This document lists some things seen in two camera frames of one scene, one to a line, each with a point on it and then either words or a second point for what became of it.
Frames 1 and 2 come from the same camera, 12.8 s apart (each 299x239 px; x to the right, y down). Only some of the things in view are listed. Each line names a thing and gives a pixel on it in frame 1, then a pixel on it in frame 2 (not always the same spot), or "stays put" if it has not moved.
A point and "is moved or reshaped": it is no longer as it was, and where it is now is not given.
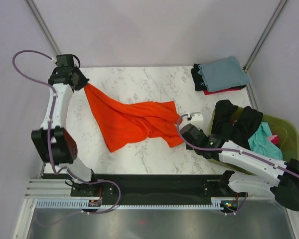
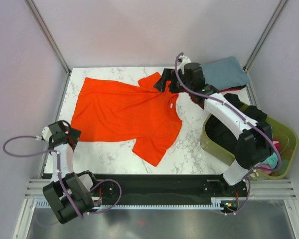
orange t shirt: x=121 y=123 is moved or reshaped
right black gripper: x=189 y=148 to x=168 y=74
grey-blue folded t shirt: x=224 y=73 stays put
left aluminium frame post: x=42 y=25 stays put
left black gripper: x=84 y=80 to x=74 y=134
